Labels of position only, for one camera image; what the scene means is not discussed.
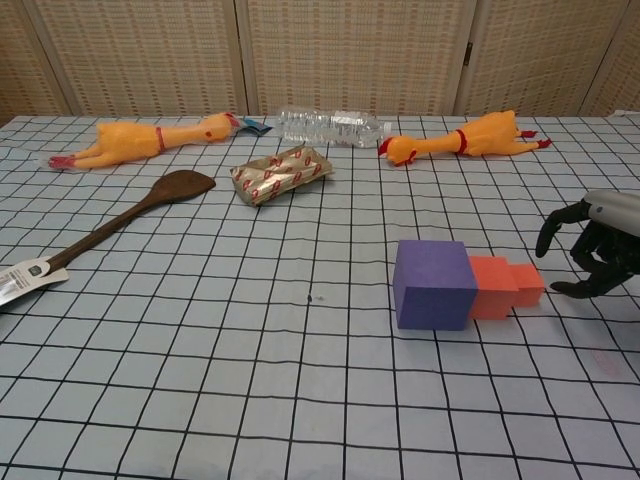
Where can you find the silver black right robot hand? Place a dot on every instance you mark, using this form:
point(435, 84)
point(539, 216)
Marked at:
point(612, 240)

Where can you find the small orange foam cube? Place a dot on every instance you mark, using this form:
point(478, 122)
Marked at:
point(530, 287)

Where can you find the medium orange foam cube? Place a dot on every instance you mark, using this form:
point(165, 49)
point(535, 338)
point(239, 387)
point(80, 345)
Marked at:
point(492, 285)

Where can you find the large purple foam cube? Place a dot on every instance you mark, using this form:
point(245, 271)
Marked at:
point(432, 290)

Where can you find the table with checkered tablecloth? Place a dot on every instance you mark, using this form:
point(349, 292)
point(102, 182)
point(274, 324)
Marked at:
point(300, 375)

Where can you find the unbagged yellow rubber chicken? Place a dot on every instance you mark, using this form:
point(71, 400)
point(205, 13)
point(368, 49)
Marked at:
point(485, 132)

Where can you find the clear plastic water bottle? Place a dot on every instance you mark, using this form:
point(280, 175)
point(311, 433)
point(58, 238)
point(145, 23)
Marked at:
point(325, 127)

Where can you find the beige woven folding screen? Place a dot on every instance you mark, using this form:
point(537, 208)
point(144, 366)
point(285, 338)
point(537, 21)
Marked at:
point(350, 50)

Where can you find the gold foil snack packet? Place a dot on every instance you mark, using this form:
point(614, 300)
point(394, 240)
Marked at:
point(280, 175)

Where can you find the dark wooden spatula with label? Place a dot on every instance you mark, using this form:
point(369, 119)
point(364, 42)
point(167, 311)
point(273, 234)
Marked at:
point(175, 186)

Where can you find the bagged yellow rubber chicken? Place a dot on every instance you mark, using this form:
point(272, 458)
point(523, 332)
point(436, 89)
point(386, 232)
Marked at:
point(125, 142)

